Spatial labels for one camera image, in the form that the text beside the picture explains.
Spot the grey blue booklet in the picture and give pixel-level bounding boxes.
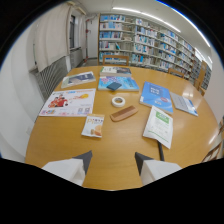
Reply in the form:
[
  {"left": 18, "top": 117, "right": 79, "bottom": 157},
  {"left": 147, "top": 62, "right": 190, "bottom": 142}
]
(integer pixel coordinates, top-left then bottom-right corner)
[{"left": 169, "top": 91, "right": 199, "bottom": 118}]

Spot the wooden chair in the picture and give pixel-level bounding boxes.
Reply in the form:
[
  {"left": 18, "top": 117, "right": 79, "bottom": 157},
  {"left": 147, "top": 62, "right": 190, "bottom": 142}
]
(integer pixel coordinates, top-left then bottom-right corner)
[
  {"left": 193, "top": 60, "right": 208, "bottom": 98},
  {"left": 167, "top": 67, "right": 186, "bottom": 80},
  {"left": 101, "top": 54, "right": 131, "bottom": 67}
]

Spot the dark green book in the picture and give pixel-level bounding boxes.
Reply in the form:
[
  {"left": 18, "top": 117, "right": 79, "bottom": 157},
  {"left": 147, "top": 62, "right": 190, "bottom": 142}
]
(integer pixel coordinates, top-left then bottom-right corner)
[{"left": 99, "top": 66, "right": 133, "bottom": 78}]

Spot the grey magazine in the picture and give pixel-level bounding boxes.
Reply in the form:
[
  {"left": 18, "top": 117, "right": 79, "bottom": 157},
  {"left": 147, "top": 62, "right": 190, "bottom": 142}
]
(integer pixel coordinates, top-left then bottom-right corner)
[{"left": 60, "top": 70, "right": 97, "bottom": 89}]

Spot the blue patterned book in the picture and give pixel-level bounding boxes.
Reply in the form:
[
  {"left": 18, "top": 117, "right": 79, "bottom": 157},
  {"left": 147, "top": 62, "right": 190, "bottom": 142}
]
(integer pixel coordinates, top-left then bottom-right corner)
[{"left": 97, "top": 75, "right": 140, "bottom": 92}]

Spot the white colourful poster sheet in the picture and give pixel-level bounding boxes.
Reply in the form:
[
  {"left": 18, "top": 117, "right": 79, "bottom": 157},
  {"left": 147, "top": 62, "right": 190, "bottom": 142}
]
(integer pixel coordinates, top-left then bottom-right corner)
[{"left": 38, "top": 87, "right": 97, "bottom": 118}]

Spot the black pen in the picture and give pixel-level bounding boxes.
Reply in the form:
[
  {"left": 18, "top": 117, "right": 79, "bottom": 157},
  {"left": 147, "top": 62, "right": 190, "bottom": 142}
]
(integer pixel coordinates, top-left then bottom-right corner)
[{"left": 157, "top": 140, "right": 166, "bottom": 162}]

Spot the white roll of tape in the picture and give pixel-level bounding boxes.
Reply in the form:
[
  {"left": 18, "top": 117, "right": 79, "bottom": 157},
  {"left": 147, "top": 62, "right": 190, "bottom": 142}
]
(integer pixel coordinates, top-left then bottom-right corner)
[{"left": 111, "top": 96, "right": 126, "bottom": 108}]

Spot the white green packet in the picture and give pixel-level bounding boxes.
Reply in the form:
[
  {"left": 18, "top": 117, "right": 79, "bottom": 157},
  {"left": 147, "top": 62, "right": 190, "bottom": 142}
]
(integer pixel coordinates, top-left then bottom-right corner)
[{"left": 142, "top": 105, "right": 174, "bottom": 150}]

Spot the grey wall radiator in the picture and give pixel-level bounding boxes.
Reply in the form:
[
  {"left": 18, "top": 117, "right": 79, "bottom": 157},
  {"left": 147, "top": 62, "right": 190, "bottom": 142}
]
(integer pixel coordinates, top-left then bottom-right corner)
[{"left": 34, "top": 55, "right": 70, "bottom": 102}]

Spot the brown wooden comb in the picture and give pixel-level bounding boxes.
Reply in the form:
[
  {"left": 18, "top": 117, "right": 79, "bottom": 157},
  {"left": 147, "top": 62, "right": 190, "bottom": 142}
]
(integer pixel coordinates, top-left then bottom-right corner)
[{"left": 109, "top": 105, "right": 139, "bottom": 123}]

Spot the long library bookshelf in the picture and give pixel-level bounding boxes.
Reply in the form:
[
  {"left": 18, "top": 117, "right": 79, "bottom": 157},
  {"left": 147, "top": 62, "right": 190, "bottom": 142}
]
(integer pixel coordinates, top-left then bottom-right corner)
[{"left": 97, "top": 12, "right": 212, "bottom": 90}]

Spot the small dark blue box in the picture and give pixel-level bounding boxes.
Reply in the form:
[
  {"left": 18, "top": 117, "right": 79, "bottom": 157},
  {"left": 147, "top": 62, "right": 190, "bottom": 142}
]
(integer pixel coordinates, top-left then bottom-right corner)
[{"left": 106, "top": 81, "right": 123, "bottom": 92}]

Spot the blue cover book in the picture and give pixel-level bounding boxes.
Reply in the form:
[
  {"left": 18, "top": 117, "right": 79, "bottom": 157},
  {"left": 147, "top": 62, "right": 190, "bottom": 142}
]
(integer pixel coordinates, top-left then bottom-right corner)
[{"left": 139, "top": 80, "right": 175, "bottom": 115}]

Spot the white curtain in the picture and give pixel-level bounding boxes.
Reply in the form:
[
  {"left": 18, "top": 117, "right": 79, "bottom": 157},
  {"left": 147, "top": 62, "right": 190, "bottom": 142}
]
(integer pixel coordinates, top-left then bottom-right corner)
[{"left": 33, "top": 2, "right": 72, "bottom": 73}]

